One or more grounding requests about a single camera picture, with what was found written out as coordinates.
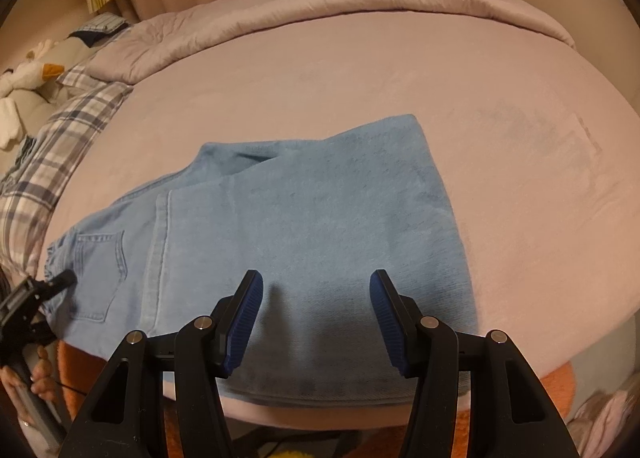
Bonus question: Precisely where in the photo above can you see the pink clothes pile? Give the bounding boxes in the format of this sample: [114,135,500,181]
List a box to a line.
[567,390,639,457]

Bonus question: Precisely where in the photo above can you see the person's left hand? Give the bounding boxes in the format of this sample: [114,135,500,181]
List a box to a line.
[1,346,56,406]

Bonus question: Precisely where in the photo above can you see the white duck plush toy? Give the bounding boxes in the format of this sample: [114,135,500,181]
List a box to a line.
[1,40,65,150]

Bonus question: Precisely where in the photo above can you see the dark folded cloth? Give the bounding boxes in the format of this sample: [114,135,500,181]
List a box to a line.
[68,12,129,48]

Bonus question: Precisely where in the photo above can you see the orange fuzzy rug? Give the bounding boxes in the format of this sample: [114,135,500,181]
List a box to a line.
[56,342,576,457]

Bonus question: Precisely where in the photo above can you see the light blue denim pants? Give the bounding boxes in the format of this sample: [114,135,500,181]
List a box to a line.
[44,115,477,407]

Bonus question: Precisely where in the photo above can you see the pink bed sheet mattress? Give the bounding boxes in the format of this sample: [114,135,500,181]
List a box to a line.
[47,12,639,429]

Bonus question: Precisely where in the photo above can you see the pink folded duvet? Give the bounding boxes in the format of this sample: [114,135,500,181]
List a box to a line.
[86,0,575,85]

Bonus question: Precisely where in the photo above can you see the plaid pillow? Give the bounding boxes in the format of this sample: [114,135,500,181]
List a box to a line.
[1,82,132,279]

